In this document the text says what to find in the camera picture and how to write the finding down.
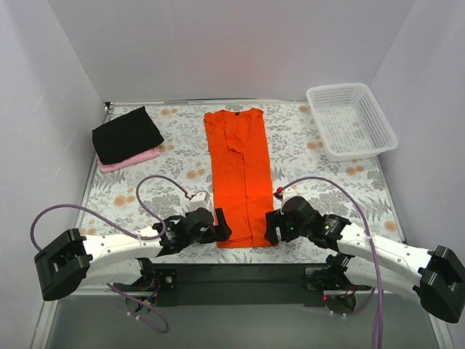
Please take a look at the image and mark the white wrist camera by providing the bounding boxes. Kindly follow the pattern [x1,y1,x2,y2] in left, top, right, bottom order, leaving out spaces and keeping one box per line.
[273,187,298,204]
[186,191,211,212]

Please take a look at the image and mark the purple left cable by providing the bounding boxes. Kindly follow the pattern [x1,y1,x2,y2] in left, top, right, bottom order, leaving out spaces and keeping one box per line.
[29,174,190,334]

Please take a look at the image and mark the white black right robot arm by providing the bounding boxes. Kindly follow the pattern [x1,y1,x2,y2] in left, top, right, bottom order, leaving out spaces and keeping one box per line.
[265,196,464,324]

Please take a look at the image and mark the folded pink t shirt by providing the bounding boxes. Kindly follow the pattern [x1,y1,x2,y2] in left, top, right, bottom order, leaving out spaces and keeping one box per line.
[98,146,161,172]

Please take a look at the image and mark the folded black t shirt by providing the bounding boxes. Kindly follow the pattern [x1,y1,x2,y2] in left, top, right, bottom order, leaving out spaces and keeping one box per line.
[92,106,164,165]

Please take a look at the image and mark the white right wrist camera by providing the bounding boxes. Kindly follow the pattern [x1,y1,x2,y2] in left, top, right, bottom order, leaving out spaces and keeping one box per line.
[273,187,298,204]

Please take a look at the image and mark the aluminium frame rail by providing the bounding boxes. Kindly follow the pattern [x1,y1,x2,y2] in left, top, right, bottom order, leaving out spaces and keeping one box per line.
[31,286,455,349]

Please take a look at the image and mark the white plastic basket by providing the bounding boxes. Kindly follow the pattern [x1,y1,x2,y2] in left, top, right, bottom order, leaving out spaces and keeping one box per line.
[306,83,398,161]

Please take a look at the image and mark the orange t shirt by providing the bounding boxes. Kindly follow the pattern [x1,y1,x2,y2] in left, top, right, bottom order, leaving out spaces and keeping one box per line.
[204,108,274,249]

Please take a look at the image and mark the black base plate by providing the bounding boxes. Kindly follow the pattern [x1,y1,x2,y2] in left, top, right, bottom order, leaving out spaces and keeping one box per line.
[134,263,368,308]

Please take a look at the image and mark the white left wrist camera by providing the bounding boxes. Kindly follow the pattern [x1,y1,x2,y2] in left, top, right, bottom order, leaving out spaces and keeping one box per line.
[186,191,211,212]

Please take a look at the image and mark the floral table cloth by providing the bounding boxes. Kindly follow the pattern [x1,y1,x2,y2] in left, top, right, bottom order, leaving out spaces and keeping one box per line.
[79,103,404,264]

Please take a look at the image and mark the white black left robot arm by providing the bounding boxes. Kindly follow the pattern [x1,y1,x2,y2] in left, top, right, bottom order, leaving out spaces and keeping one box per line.
[34,207,232,301]

